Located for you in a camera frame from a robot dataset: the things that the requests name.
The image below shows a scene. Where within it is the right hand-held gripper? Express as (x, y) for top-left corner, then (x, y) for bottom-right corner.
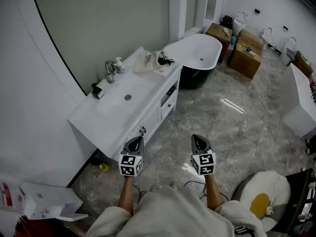
(191, 134), (217, 176)

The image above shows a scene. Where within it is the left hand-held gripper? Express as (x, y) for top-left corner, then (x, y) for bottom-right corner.
(118, 136), (145, 177)

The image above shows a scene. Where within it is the cream drawstring bag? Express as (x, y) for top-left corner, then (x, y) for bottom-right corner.
(133, 50), (171, 74)

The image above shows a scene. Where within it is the small black object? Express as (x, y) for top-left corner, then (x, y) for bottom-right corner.
(158, 57), (175, 66)

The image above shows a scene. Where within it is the person's right forearm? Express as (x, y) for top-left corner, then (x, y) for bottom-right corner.
(204, 173), (225, 211)

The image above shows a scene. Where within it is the person's left forearm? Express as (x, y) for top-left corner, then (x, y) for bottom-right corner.
(117, 175), (135, 216)

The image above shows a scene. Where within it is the red and black bag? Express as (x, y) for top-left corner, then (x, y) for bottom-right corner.
(220, 15), (234, 29)

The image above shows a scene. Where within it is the white vanity cabinet with sink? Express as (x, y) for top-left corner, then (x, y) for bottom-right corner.
(67, 46), (183, 161)

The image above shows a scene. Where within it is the small black box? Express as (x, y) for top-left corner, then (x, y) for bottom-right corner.
(91, 82), (105, 100)

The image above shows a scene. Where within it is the person's beige clothing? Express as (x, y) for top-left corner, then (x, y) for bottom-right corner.
(85, 185), (267, 237)

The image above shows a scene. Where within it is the chair with egg cushion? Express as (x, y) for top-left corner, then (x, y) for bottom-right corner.
(233, 170), (292, 232)

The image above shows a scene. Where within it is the chrome faucet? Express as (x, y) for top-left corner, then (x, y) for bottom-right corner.
(105, 61), (119, 84)

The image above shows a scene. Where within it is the white pump bottle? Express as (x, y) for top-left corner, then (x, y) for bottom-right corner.
(115, 57), (125, 74)

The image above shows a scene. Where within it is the large cardboard box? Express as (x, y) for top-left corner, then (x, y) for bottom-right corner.
(228, 43), (262, 80)

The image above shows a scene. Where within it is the white freestanding bathtub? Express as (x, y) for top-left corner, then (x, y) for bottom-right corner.
(162, 33), (223, 90)

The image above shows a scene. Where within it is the white open box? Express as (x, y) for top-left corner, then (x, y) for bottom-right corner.
(21, 181), (89, 222)

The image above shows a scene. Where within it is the white rectangular bathtub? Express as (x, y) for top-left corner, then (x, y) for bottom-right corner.
(282, 63), (316, 139)

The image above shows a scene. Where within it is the black desk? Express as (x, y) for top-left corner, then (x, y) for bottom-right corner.
(283, 168), (316, 237)

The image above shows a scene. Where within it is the cardboard box with white brush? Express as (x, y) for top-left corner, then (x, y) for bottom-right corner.
(205, 23), (233, 64)

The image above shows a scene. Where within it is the flat cardboard box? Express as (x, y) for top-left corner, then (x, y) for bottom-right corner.
(236, 28), (264, 50)

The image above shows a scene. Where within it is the white toilet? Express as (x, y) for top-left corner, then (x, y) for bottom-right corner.
(261, 26), (274, 50)
(233, 11), (248, 36)
(280, 36), (297, 66)

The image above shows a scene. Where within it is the red and white package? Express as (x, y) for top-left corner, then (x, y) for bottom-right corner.
(0, 181), (14, 207)

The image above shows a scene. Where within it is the black cable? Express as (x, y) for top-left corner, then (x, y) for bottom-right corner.
(133, 183), (149, 204)
(185, 180), (230, 202)

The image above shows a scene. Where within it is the arched wall mirror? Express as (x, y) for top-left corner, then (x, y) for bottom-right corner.
(29, 0), (171, 96)

